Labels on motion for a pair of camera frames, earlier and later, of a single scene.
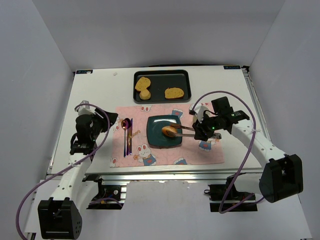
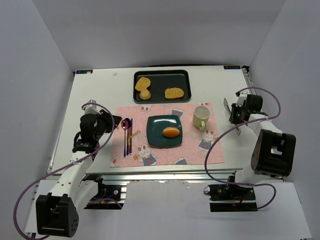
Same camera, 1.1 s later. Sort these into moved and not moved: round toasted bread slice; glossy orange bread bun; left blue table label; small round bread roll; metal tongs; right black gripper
Moved: right black gripper; metal tongs
Not moved: small round bread roll; glossy orange bread bun; left blue table label; round toasted bread slice
